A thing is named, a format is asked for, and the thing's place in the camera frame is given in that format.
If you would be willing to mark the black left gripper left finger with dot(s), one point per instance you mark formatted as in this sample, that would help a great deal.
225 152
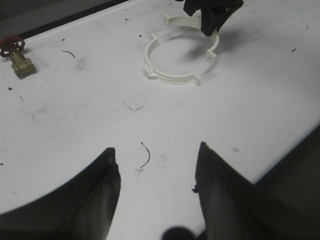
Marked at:
81 209

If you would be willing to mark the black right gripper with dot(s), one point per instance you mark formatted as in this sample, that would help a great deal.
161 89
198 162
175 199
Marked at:
214 13

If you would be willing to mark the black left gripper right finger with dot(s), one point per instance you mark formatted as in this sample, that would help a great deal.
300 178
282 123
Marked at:
235 209

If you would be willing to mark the white half-ring pipe clamp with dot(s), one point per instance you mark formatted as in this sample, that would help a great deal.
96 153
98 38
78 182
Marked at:
153 73

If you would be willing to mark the brass valve red handwheel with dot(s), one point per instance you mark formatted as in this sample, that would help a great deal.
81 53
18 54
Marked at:
12 46

